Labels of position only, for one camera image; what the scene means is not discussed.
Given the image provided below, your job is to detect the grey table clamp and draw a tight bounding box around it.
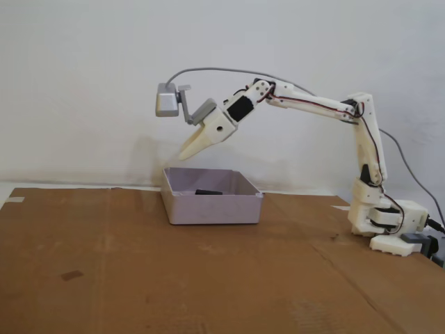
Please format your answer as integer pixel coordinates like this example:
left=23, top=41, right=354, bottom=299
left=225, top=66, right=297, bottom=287
left=401, top=232, right=442, bottom=261

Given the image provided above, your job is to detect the silver webcam with grey clip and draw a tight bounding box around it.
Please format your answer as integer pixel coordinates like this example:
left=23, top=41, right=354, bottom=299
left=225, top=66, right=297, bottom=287
left=154, top=82, right=218, bottom=127

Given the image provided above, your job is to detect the pale lilac plastic box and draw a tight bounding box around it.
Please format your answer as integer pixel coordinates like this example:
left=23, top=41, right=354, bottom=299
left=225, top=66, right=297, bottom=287
left=161, top=167, right=264, bottom=226

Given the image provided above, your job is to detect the brown cardboard sheet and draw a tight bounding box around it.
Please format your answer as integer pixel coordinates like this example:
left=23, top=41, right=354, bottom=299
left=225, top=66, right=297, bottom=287
left=0, top=186, right=445, bottom=334

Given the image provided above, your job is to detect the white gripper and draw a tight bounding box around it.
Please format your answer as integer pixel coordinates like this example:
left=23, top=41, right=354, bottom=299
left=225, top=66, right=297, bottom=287
left=178, top=108, right=238, bottom=161

